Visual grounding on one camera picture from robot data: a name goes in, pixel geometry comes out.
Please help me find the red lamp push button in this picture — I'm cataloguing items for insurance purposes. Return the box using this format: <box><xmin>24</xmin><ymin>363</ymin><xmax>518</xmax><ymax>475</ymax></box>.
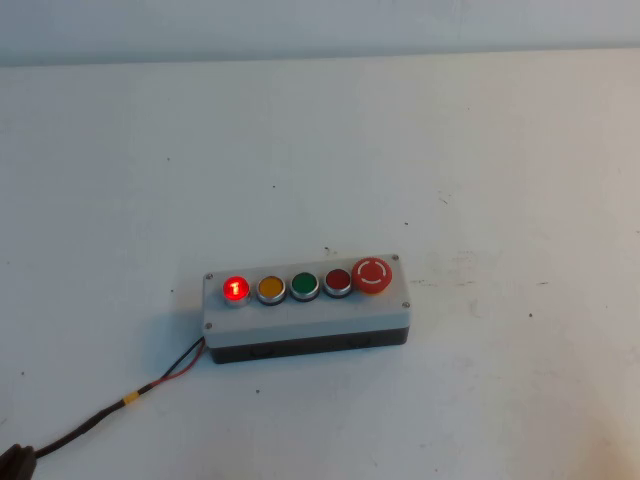
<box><xmin>221</xmin><ymin>274</ymin><xmax>251</xmax><ymax>308</ymax></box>

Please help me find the dark red push button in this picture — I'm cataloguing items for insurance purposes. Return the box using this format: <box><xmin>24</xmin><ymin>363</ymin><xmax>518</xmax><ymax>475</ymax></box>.
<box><xmin>322</xmin><ymin>268</ymin><xmax>354</xmax><ymax>299</ymax></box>

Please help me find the green push button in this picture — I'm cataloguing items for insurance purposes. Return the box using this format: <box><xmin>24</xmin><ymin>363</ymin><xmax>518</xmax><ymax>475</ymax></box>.
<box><xmin>289</xmin><ymin>271</ymin><xmax>320</xmax><ymax>303</ymax></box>

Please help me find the red emergency stop mushroom button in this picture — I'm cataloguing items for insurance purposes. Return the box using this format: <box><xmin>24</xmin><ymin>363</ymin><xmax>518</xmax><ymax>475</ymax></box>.
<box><xmin>351</xmin><ymin>256</ymin><xmax>394</xmax><ymax>297</ymax></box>

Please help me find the yellow push button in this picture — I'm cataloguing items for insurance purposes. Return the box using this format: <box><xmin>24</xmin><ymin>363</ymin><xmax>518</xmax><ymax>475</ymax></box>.
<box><xmin>255</xmin><ymin>275</ymin><xmax>288</xmax><ymax>307</ymax></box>

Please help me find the grey button control box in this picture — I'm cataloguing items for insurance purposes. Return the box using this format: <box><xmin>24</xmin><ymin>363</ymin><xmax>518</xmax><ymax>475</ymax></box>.
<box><xmin>202</xmin><ymin>253</ymin><xmax>412</xmax><ymax>365</ymax></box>

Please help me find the black red power cable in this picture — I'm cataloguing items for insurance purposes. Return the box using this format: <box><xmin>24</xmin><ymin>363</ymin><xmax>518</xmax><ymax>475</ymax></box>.
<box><xmin>29</xmin><ymin>335</ymin><xmax>208</xmax><ymax>460</ymax></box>

